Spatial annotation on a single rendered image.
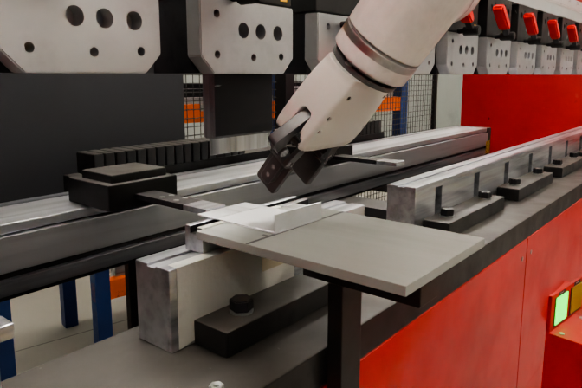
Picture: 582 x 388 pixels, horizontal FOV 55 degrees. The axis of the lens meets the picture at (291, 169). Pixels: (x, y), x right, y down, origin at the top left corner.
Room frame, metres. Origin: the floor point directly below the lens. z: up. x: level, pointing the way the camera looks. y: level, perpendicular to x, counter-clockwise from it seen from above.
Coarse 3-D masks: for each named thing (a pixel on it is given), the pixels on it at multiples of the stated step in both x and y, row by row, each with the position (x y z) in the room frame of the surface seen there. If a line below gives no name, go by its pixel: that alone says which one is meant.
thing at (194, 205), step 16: (80, 176) 0.82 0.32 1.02; (96, 176) 0.79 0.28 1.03; (112, 176) 0.76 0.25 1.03; (128, 176) 0.78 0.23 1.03; (144, 176) 0.80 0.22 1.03; (160, 176) 0.82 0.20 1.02; (176, 176) 0.84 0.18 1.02; (80, 192) 0.79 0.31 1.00; (96, 192) 0.77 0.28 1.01; (112, 192) 0.75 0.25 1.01; (128, 192) 0.77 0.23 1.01; (144, 192) 0.79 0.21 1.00; (160, 192) 0.79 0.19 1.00; (176, 192) 0.84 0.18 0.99; (96, 208) 0.77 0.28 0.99; (112, 208) 0.75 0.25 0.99; (128, 208) 0.77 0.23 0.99; (176, 208) 0.72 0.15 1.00; (192, 208) 0.70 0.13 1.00; (208, 208) 0.69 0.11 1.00
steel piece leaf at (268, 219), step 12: (312, 204) 0.64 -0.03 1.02; (228, 216) 0.66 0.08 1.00; (240, 216) 0.66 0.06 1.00; (252, 216) 0.66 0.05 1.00; (264, 216) 0.66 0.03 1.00; (276, 216) 0.59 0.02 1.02; (288, 216) 0.61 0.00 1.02; (300, 216) 0.62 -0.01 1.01; (312, 216) 0.64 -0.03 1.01; (252, 228) 0.61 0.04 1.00; (264, 228) 0.61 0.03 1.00; (276, 228) 0.59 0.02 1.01; (288, 228) 0.61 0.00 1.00
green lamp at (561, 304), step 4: (568, 292) 0.84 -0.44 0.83; (560, 296) 0.82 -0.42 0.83; (564, 296) 0.83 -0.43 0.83; (560, 300) 0.82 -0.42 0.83; (564, 300) 0.83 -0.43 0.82; (556, 304) 0.81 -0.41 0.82; (560, 304) 0.82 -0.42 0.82; (564, 304) 0.83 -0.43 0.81; (556, 308) 0.81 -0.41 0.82; (560, 308) 0.82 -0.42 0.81; (564, 308) 0.83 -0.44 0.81; (556, 312) 0.81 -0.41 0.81; (560, 312) 0.82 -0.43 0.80; (564, 312) 0.83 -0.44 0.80; (556, 316) 0.81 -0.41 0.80; (560, 316) 0.82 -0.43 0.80; (564, 316) 0.83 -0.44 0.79; (556, 320) 0.81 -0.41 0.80; (560, 320) 0.82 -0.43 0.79; (556, 324) 0.81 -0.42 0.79
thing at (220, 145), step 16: (208, 80) 0.65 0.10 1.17; (224, 80) 0.65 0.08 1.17; (240, 80) 0.67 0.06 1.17; (256, 80) 0.69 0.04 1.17; (208, 96) 0.65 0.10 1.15; (224, 96) 0.65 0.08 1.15; (240, 96) 0.67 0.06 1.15; (256, 96) 0.69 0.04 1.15; (208, 112) 0.65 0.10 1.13; (224, 112) 0.65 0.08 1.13; (240, 112) 0.67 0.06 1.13; (256, 112) 0.69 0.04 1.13; (208, 128) 0.65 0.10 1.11; (224, 128) 0.65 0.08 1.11; (240, 128) 0.67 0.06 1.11; (256, 128) 0.69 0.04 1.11; (224, 144) 0.66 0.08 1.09; (240, 144) 0.68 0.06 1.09; (256, 144) 0.71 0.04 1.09
